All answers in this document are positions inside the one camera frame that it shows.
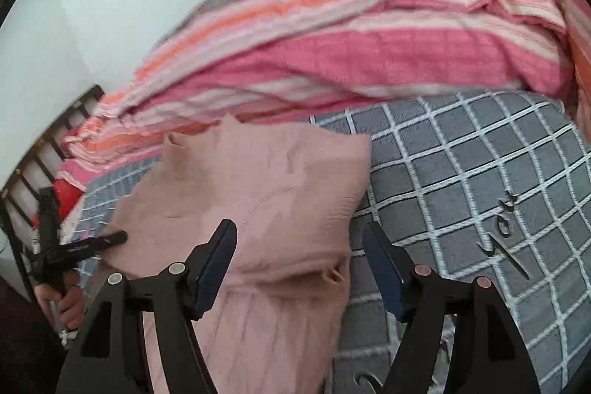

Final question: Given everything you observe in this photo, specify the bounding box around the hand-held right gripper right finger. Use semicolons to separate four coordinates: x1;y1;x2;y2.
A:
362;221;542;394

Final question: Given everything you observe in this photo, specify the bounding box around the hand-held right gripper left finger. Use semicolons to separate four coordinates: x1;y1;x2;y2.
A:
54;219;238;394

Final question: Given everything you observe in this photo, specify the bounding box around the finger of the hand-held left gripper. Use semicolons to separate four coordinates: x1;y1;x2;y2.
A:
58;230;129;262

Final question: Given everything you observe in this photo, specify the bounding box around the pink knit sweater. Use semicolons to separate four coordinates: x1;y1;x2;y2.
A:
99;114;373;394

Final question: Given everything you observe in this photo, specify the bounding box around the person's left hand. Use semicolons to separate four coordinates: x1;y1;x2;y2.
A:
34;281;86;330

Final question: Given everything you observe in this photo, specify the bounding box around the red cloth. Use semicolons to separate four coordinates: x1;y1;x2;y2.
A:
52;176;86;216

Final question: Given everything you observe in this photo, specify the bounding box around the grey checked bedsheet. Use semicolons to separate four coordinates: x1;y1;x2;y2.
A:
59;92;591;394

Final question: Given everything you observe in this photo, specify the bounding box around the dark wooden headboard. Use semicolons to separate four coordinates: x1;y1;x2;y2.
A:
0;84;105;286

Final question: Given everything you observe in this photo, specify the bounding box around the pink orange striped blanket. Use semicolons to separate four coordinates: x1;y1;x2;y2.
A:
59;0;591;202

